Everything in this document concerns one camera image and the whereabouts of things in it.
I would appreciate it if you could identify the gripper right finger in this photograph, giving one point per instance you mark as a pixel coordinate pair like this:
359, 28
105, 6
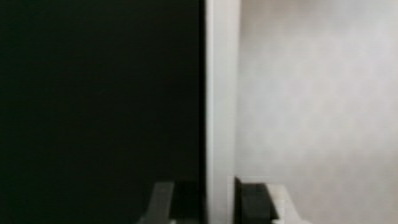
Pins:
263, 204

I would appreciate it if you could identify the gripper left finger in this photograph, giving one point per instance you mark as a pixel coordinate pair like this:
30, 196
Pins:
176, 205

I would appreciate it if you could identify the white desk top tray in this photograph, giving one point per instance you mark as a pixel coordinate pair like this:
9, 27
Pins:
302, 107

